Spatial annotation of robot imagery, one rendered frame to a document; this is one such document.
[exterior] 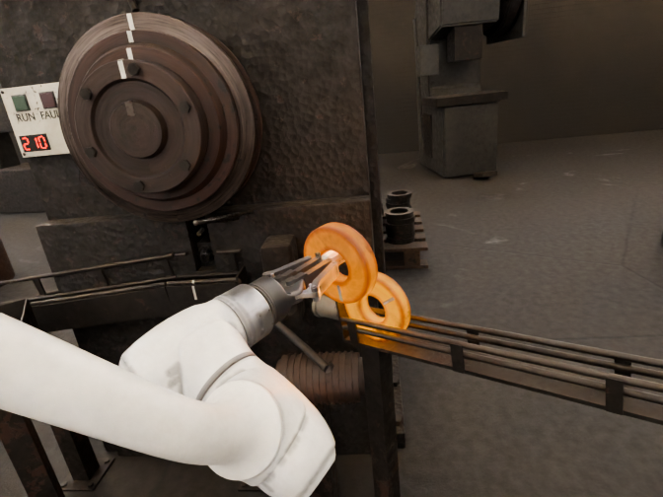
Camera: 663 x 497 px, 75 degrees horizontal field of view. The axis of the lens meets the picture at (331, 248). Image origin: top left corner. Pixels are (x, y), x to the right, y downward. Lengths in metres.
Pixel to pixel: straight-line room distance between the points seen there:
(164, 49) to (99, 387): 0.81
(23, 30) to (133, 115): 0.50
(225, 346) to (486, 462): 1.17
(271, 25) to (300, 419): 0.93
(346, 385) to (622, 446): 1.00
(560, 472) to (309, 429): 1.20
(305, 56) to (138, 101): 0.41
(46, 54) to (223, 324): 1.00
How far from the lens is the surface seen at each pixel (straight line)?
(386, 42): 7.12
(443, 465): 1.59
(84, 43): 1.19
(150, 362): 0.58
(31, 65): 1.46
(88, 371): 0.40
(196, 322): 0.60
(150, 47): 1.08
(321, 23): 1.17
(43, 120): 1.44
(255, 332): 0.64
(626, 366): 0.84
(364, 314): 0.97
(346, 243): 0.76
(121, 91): 1.07
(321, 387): 1.10
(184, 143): 1.02
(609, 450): 1.75
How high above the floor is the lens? 1.17
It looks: 21 degrees down
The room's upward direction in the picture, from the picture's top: 6 degrees counter-clockwise
